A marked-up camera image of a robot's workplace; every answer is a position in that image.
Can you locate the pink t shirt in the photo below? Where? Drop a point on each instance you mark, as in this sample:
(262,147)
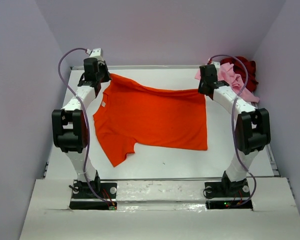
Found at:
(227,74)

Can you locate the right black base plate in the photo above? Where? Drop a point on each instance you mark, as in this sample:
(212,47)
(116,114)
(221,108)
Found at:
(221,197)

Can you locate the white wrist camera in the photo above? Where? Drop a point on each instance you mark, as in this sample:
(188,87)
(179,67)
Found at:
(213,62)
(95,53)

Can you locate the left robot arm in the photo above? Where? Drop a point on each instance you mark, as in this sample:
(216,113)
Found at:
(71,129)

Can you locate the orange t shirt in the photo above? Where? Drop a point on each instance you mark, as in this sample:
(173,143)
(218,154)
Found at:
(132,113)

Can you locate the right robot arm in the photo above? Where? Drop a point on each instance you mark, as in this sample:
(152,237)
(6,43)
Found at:
(250,131)

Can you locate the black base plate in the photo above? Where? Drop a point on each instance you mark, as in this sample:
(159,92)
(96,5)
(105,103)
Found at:
(221,197)
(83,199)

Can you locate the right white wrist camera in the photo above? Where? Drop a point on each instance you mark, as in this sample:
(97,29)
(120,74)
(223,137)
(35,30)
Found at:
(213,62)

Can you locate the dark red t shirt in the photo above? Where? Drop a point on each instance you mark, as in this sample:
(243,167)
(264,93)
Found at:
(238,69)

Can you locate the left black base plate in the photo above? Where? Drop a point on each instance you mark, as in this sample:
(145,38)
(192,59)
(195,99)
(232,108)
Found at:
(83,199)

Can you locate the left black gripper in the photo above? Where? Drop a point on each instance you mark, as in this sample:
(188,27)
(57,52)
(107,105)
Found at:
(103,75)

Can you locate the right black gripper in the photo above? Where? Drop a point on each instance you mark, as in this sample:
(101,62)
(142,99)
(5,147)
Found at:
(203,88)

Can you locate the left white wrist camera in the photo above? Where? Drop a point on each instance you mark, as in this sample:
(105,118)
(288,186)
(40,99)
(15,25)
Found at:
(95,53)

